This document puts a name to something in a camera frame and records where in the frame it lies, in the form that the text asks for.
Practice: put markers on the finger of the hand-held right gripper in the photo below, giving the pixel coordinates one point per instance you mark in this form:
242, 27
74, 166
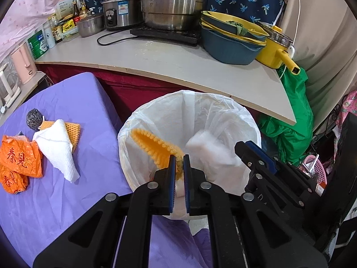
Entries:
263, 155
251, 162

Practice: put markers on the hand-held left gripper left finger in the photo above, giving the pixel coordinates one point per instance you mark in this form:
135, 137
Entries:
171, 184

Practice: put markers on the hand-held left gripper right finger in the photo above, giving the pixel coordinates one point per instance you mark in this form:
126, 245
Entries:
186, 184

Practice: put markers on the white paper towel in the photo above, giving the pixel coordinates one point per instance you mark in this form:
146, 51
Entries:
206, 150
58, 148

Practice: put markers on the yellow mesh cloth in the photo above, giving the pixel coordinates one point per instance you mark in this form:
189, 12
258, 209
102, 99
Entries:
74, 134
156, 148

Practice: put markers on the bin with white liner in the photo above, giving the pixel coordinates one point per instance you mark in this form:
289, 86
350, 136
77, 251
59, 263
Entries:
223, 111

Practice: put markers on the steel wool scrubber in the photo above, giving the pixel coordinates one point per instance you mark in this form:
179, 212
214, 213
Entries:
34, 118

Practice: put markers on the green plastic bag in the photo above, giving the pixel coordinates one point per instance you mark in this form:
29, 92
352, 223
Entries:
292, 122

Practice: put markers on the pink plastic basket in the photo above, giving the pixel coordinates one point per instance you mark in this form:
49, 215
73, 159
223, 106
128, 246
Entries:
316, 167

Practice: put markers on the pink floral cloth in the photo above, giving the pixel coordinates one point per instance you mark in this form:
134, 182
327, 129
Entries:
345, 109

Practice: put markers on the dark red cloth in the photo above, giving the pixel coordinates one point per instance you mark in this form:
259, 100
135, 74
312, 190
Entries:
134, 89

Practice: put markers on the steel strainer basket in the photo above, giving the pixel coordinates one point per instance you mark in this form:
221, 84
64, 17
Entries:
280, 37

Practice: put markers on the beige curtain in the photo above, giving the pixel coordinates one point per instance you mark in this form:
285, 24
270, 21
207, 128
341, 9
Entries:
320, 47

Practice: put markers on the black induction cooker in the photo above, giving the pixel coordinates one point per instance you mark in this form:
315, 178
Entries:
173, 35

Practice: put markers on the blue patterned cloth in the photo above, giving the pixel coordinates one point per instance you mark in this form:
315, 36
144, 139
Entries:
245, 0

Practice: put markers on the large steel steamer pot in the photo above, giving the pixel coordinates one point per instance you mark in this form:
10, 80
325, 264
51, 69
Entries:
173, 5

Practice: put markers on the small steel pot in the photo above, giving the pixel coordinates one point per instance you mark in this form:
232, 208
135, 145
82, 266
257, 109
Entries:
89, 24

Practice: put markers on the clear food container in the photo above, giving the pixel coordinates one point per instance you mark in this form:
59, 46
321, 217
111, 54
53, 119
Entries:
69, 35

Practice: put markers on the steel rice cooker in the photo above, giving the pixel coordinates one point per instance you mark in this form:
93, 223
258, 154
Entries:
120, 8

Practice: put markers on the small white plug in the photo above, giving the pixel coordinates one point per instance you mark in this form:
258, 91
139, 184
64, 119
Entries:
2, 109

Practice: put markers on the dark sauce bottle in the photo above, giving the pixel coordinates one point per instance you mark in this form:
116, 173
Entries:
57, 32

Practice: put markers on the pink electric kettle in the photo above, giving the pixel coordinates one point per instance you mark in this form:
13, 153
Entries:
23, 64

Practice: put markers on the pale blue bottle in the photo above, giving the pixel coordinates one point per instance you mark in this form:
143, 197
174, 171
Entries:
49, 37

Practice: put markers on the white electric kettle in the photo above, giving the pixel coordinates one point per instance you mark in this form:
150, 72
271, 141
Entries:
7, 86

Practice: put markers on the green can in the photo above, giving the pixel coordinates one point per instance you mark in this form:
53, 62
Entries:
37, 44

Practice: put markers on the yellow capped bottle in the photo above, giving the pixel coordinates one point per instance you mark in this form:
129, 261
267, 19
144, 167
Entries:
83, 11

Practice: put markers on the brown glass bottle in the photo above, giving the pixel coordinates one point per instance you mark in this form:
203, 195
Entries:
75, 12

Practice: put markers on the pink dotted sheet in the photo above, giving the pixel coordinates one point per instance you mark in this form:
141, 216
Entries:
33, 8

